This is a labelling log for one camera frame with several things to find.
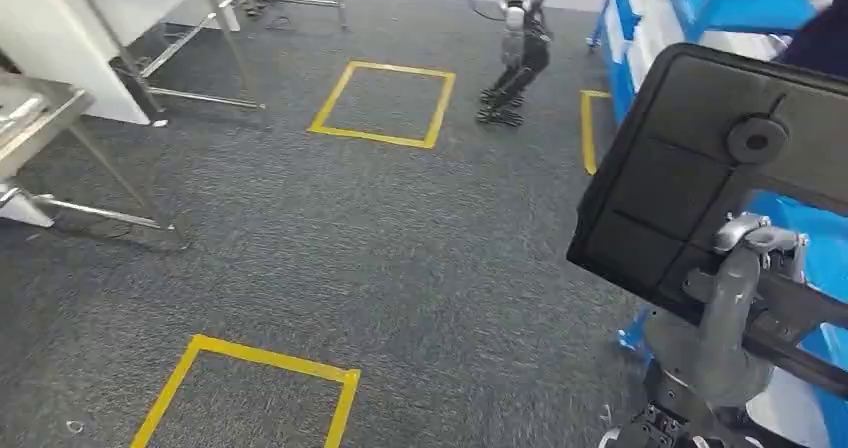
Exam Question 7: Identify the large black plastic panel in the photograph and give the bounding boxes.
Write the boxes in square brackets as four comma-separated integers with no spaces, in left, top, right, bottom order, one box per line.
[566,42,848,400]

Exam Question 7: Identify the yellow floor tape square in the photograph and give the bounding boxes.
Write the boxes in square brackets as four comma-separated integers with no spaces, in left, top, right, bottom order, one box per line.
[307,60,457,150]
[580,89,612,176]

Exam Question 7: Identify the humanoid robot in background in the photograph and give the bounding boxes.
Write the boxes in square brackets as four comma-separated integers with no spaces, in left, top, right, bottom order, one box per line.
[471,0,554,128]

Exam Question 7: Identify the blue steel shelf rack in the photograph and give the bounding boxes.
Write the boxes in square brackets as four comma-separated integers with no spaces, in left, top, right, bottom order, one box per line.
[586,0,848,448]

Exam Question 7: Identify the steel bench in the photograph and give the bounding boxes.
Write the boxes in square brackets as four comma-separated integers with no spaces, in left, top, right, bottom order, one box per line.
[0,70,190,234]

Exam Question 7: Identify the white table with steel legs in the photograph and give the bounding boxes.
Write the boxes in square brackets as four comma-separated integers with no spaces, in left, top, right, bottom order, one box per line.
[0,0,266,128]

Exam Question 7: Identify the person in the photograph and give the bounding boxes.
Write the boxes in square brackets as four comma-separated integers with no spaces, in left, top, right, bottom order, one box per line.
[778,0,848,79]

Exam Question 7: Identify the black cables on floor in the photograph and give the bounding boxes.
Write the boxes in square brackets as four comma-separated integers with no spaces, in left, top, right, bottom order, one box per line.
[235,0,293,32]

